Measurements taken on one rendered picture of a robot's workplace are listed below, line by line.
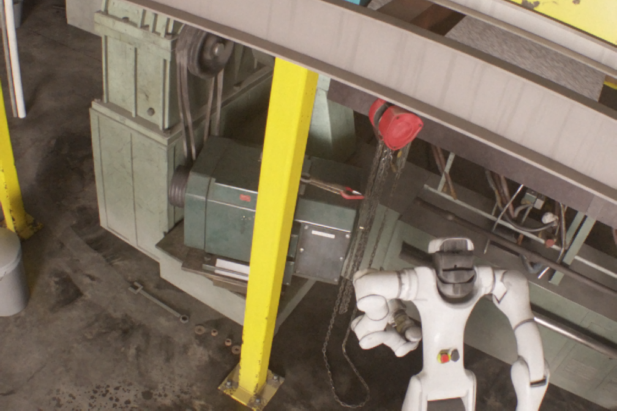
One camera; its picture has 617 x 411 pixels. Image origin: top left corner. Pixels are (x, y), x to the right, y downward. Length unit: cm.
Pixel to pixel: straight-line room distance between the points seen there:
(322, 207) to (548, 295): 118
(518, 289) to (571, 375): 145
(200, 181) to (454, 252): 121
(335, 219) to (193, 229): 64
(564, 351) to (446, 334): 142
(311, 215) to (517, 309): 102
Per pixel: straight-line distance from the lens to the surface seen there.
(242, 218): 251
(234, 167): 252
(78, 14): 587
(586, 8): 130
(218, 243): 265
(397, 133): 204
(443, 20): 228
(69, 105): 464
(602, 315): 291
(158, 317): 304
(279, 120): 170
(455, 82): 147
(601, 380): 324
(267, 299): 219
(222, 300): 298
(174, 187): 271
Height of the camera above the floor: 241
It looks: 38 degrees down
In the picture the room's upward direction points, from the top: 12 degrees clockwise
